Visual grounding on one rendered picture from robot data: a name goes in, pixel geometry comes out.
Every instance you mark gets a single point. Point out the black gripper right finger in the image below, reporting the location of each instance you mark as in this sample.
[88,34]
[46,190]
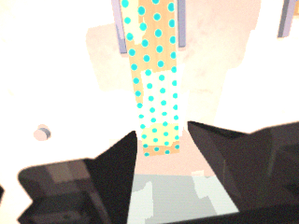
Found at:
[243,161]

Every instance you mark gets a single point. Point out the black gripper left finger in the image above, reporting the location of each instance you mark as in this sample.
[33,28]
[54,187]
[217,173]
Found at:
[108,178]

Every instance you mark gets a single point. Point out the grey short cylinder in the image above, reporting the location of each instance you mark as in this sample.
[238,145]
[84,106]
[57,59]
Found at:
[42,134]

